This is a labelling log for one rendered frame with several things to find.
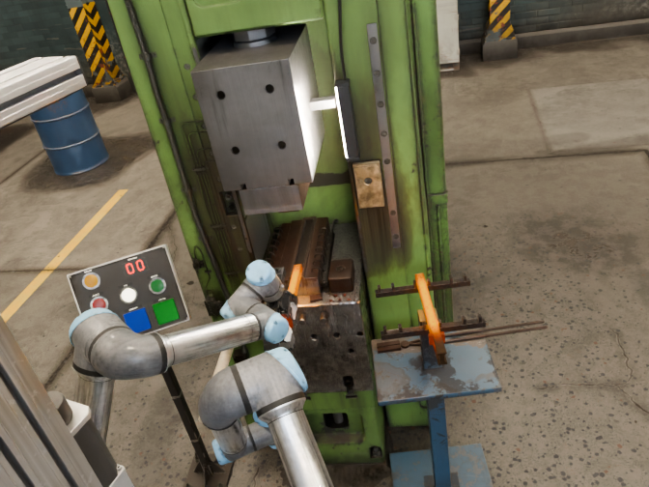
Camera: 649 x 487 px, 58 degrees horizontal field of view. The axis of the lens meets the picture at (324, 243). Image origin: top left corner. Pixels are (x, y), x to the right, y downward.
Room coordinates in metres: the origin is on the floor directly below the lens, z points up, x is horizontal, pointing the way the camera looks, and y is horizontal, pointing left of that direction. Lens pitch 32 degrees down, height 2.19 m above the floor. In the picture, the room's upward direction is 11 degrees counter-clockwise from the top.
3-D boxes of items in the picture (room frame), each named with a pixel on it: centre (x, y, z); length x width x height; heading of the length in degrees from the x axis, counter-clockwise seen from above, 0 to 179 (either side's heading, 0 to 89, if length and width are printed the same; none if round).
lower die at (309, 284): (1.93, 0.10, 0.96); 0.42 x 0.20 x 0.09; 169
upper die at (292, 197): (1.93, 0.10, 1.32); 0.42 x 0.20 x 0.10; 169
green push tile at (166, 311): (1.65, 0.59, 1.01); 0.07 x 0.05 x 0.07; 104
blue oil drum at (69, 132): (6.01, 2.39, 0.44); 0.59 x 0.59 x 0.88
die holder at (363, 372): (1.93, 0.05, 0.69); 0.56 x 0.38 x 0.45; 169
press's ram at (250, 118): (1.92, 0.06, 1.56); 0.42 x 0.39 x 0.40; 169
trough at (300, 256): (1.92, 0.08, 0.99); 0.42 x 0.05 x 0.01; 169
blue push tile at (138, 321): (1.63, 0.68, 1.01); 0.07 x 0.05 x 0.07; 104
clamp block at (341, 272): (1.74, -0.04, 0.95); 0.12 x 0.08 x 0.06; 169
